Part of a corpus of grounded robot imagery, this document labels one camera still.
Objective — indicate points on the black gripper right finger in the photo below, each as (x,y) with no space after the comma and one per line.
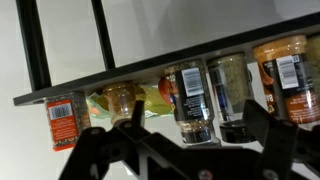
(280,146)

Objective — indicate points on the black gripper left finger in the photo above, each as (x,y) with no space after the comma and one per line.
(96,150)

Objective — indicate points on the dark-label spice jar black lid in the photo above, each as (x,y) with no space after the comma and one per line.
(193,100)

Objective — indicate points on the orange spice jar black lid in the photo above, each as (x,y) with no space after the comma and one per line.
(286,80)

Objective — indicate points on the green herb jar black lid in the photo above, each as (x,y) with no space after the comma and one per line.
(233,83)

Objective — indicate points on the yellow-green spice jar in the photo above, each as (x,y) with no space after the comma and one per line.
(314,56)

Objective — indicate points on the black-framed wooden shelf unit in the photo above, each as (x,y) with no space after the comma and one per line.
(200,50)

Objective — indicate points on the red patterned box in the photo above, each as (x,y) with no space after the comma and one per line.
(65,123)

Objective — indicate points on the green yellow bag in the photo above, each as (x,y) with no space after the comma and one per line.
(153,100)

